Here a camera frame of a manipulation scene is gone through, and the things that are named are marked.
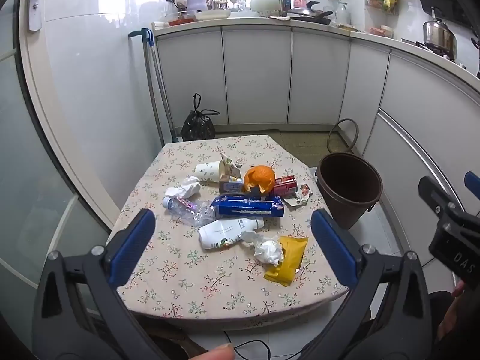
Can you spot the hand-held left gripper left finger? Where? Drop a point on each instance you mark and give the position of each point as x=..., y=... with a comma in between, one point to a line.
x=131, y=247

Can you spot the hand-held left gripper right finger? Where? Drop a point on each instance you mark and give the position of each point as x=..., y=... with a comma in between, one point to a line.
x=333, y=247

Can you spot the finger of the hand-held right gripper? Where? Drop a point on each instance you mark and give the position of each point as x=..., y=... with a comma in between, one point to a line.
x=437, y=195
x=473, y=183

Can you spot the yellow snack packet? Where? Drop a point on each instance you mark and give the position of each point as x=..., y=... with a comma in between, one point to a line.
x=290, y=258

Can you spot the brown plastic waste bin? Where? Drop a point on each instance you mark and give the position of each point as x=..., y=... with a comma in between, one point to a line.
x=348, y=180

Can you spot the crushed clear plastic bottle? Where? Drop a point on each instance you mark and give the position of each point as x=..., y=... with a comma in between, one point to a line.
x=195, y=215

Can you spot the blue cardboard box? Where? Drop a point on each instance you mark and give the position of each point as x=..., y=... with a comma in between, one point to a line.
x=243, y=206

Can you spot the orange peel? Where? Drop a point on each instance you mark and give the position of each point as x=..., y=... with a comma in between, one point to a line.
x=258, y=178

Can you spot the person's right hand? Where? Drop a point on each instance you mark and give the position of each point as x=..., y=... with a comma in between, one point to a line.
x=448, y=320

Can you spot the person's left hand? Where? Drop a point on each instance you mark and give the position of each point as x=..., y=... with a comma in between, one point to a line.
x=215, y=353

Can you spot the floral tablecloth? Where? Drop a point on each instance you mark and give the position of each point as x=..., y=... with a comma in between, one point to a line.
x=180, y=277

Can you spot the white red snack wrapper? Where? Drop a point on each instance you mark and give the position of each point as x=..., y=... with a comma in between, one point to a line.
x=302, y=193

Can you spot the crumpled white tissue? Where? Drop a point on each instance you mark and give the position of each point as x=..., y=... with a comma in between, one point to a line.
x=189, y=187
x=268, y=251

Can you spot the red cardboard box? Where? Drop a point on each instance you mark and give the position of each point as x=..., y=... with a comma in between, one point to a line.
x=285, y=186

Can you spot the white stove base cabinet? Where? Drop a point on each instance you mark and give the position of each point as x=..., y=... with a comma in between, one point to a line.
x=423, y=112

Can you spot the white squeeze bottle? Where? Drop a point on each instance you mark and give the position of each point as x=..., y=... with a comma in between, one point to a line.
x=221, y=232

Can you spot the woven green floor mat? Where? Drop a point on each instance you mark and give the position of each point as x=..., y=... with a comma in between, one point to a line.
x=300, y=144

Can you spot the white paper cup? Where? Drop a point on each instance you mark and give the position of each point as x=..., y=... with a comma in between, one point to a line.
x=208, y=170

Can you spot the small opened drink carton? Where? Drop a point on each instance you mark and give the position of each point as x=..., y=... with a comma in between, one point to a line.
x=228, y=180

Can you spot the glass sliding door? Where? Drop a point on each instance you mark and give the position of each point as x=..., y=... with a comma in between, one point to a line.
x=37, y=157

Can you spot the black garbage bag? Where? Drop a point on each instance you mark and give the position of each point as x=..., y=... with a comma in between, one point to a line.
x=198, y=127

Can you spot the stainless steel pot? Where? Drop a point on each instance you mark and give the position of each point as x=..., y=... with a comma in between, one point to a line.
x=438, y=37

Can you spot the gas stove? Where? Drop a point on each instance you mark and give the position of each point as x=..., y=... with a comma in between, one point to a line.
x=414, y=42

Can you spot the pink packet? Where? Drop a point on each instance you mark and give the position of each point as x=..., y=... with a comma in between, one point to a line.
x=382, y=30

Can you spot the white sink base cabinet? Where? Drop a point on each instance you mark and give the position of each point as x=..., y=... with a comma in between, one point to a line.
x=255, y=75

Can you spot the glass jar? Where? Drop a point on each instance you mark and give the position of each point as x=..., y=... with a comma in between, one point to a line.
x=342, y=15

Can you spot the black wok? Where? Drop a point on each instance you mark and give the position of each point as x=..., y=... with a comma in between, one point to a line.
x=307, y=15

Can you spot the bowl with red food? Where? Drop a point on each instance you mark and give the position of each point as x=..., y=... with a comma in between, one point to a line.
x=182, y=20

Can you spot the white oval dish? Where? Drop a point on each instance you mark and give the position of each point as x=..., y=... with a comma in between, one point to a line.
x=212, y=15

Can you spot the lavender electric kettle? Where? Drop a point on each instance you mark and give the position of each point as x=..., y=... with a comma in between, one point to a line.
x=197, y=2

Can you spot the white kettle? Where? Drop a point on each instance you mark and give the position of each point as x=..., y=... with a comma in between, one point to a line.
x=262, y=2

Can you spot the wall rack with packets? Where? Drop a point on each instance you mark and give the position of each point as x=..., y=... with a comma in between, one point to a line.
x=382, y=2

